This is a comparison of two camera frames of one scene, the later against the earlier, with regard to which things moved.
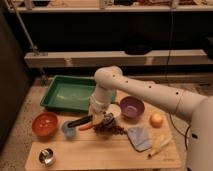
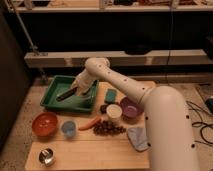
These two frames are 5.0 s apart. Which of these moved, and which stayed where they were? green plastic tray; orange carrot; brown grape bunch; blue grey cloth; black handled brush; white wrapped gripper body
Moved: black handled brush; white wrapped gripper body
Stayed: brown grape bunch; blue grey cloth; orange carrot; green plastic tray
